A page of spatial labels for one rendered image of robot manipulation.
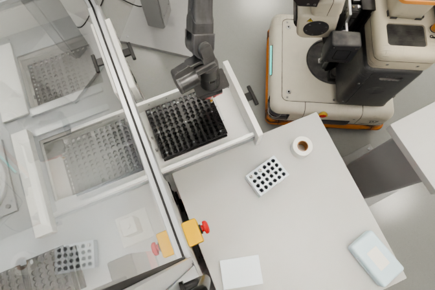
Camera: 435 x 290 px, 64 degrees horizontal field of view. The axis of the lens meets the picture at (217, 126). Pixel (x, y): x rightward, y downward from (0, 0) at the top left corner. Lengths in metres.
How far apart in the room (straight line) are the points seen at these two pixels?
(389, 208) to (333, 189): 0.94
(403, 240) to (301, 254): 1.05
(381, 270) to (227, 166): 0.58
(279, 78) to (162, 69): 0.76
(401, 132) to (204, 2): 0.89
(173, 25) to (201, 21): 1.49
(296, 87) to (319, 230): 0.89
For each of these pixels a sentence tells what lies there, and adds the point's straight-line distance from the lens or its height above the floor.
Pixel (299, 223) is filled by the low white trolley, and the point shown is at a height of 0.76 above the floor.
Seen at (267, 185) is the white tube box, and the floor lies 0.80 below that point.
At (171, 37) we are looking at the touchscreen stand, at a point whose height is 0.04.
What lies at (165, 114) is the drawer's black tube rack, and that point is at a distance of 1.16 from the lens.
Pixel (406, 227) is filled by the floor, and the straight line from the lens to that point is 2.23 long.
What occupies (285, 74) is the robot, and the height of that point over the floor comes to 0.28.
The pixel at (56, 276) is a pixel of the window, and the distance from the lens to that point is 0.25.
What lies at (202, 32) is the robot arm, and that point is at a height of 1.23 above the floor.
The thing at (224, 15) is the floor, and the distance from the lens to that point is 2.45.
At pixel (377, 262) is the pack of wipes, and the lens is 1.27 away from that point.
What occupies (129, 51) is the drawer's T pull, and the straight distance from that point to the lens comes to 1.27.
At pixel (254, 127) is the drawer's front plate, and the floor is 0.93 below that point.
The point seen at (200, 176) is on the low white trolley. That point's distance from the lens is 1.23.
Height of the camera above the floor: 1.97
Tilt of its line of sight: 72 degrees down
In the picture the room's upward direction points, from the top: straight up
